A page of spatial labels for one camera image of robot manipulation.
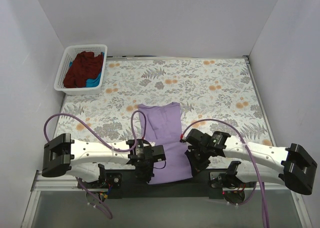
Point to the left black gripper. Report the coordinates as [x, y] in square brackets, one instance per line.
[144, 172]

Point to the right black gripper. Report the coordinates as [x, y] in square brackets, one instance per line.
[196, 163]

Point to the purple t shirt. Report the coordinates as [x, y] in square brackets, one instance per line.
[163, 127]

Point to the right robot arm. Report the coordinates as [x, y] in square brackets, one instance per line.
[291, 167]

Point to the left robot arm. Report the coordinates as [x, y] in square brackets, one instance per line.
[86, 160]

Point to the floral patterned table mat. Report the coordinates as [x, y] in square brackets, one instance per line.
[214, 95]

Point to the blue t shirt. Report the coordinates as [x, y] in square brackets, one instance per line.
[92, 82]

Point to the white plastic laundry basket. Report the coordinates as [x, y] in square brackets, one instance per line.
[81, 69]

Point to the dark red t shirt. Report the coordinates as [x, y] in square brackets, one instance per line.
[82, 68]

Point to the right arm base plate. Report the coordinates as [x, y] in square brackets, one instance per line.
[223, 180]

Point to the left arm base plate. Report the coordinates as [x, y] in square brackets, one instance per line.
[108, 180]

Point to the aluminium frame rail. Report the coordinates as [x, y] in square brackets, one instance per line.
[69, 183]

